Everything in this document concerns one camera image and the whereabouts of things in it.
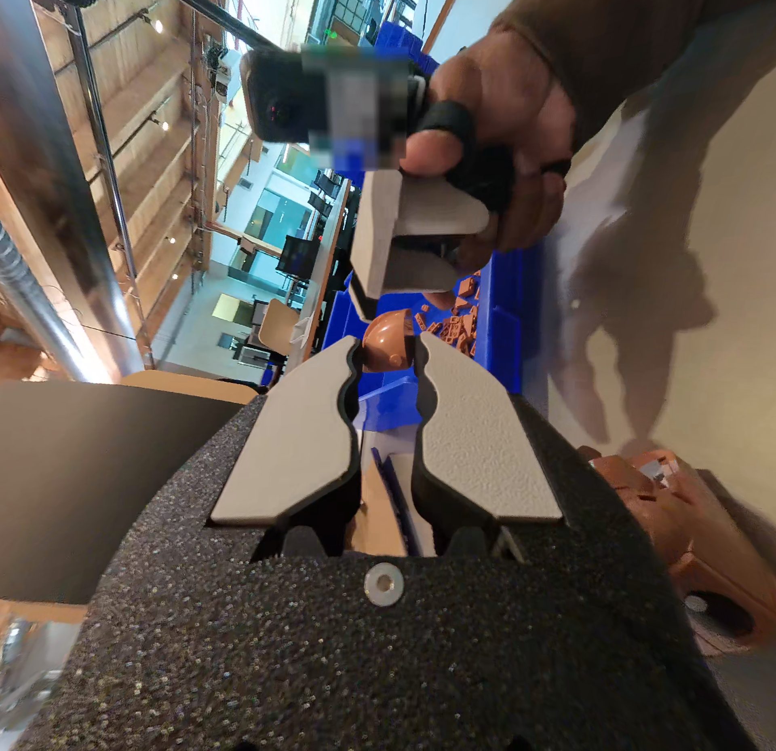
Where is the brown brick body model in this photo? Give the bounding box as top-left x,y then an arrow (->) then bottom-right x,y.
582,448 -> 776,649

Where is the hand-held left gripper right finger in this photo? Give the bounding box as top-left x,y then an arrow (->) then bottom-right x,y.
413,334 -> 565,524

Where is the pile of brown bricks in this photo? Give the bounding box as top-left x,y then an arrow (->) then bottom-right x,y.
419,272 -> 486,345

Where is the black computer monitor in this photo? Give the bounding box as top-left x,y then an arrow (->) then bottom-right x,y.
277,236 -> 322,279

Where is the brown rounded brick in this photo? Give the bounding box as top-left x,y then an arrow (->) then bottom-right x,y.
362,311 -> 420,371

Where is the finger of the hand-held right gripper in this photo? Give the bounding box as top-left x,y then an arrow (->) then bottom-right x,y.
388,175 -> 492,293
350,169 -> 403,321

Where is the person's right forearm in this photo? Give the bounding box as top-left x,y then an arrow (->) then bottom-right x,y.
491,0 -> 776,145

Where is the stack of blue bins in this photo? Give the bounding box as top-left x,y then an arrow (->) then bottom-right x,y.
334,21 -> 440,182

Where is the grey desk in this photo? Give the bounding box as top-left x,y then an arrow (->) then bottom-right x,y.
522,36 -> 776,751

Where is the silver ventilation duct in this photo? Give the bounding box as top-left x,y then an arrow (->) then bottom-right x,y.
0,218 -> 76,382

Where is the black pole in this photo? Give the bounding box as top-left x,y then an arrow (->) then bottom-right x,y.
43,0 -> 282,51

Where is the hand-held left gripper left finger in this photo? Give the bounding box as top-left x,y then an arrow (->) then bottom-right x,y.
213,336 -> 362,527

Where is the blue plastic bin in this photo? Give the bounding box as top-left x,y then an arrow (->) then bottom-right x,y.
322,244 -> 546,461

